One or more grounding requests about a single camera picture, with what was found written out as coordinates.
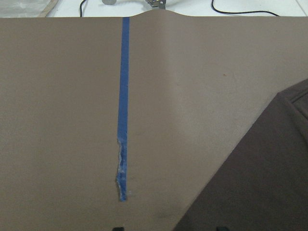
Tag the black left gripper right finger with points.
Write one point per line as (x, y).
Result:
(221, 228)

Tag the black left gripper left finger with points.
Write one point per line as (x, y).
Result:
(118, 229)

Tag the dark brown t-shirt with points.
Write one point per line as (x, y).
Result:
(263, 184)

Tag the torn blue tape line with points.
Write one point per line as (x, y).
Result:
(122, 122)

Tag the metal clamp at edge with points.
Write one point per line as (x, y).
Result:
(161, 4)

